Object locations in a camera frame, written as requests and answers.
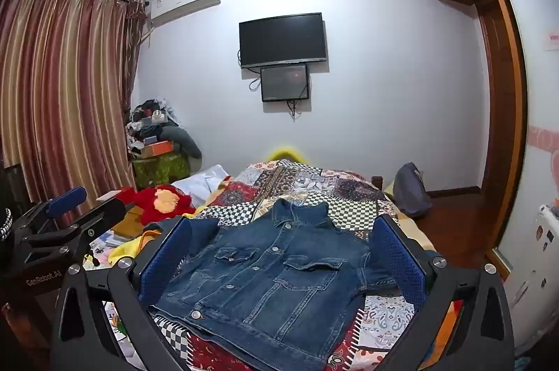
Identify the tan cloth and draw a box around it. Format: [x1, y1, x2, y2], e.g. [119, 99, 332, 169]
[205, 175, 234, 203]

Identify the large black wall television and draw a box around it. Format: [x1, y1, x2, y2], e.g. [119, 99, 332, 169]
[239, 13, 328, 69]

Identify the green patterned box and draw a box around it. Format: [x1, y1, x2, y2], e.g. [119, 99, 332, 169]
[131, 152, 191, 191]

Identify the red plush toy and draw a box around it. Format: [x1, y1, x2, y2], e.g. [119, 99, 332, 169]
[118, 184, 196, 225]

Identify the small black wall monitor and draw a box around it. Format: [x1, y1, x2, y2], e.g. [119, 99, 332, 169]
[261, 64, 310, 103]

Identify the patchwork printed blanket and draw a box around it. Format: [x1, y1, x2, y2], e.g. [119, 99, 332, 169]
[89, 159, 464, 371]

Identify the white sliding door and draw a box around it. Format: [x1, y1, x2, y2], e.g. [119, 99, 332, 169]
[485, 0, 559, 358]

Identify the white cloth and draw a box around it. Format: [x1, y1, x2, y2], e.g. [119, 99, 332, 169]
[170, 164, 230, 208]

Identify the pile of clothes and boxes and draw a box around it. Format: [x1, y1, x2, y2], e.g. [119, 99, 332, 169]
[126, 99, 180, 157]

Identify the striped red curtain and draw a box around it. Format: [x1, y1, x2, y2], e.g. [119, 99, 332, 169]
[0, 0, 147, 219]

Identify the white air conditioner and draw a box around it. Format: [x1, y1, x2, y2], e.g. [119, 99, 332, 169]
[144, 0, 221, 28]

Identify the orange box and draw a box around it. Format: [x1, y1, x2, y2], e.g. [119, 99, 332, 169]
[140, 141, 175, 158]

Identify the grey bag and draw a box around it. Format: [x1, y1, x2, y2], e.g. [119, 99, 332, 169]
[392, 162, 433, 219]

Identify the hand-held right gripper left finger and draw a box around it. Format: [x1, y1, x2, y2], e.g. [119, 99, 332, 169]
[50, 217, 206, 371]

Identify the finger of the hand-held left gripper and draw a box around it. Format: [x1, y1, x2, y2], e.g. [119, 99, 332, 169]
[24, 200, 128, 263]
[15, 186, 88, 239]

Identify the yellow curved object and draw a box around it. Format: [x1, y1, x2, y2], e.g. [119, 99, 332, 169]
[266, 144, 311, 164]

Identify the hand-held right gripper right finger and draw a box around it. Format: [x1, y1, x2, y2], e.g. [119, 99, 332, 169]
[371, 215, 516, 371]

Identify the blue denim jacket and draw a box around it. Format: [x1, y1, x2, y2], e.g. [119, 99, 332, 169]
[144, 197, 396, 371]

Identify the yellow cloth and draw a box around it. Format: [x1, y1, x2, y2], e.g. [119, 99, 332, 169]
[83, 222, 163, 267]

